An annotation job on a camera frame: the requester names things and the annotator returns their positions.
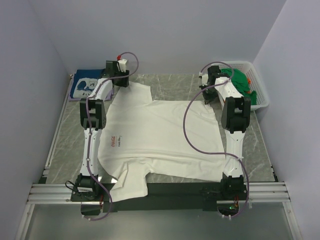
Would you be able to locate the white t-shirt red print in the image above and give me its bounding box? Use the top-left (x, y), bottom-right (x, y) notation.
top-left (98, 82), bottom-right (226, 202)

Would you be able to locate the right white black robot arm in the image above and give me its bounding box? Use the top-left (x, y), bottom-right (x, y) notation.
top-left (199, 61), bottom-right (251, 199)

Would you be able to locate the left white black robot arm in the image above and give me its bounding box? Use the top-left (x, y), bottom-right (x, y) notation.
top-left (72, 56), bottom-right (130, 200)

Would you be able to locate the green t-shirt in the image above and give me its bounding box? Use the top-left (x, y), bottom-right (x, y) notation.
top-left (231, 69), bottom-right (257, 105)

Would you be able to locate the white plastic basket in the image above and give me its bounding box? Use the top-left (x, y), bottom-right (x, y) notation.
top-left (225, 60), bottom-right (270, 111)

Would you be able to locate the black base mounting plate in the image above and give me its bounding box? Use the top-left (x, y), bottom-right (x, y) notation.
top-left (70, 181), bottom-right (250, 216)

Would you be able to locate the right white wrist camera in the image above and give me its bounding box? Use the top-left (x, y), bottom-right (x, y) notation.
top-left (198, 72), bottom-right (209, 87)

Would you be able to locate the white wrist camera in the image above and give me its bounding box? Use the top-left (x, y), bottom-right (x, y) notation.
top-left (117, 55), bottom-right (128, 73)
top-left (198, 72), bottom-right (209, 87)

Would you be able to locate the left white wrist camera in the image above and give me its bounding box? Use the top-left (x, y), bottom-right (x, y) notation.
top-left (117, 55), bottom-right (128, 73)

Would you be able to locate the aluminium extrusion rail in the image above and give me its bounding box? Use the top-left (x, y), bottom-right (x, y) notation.
top-left (26, 182), bottom-right (291, 205)

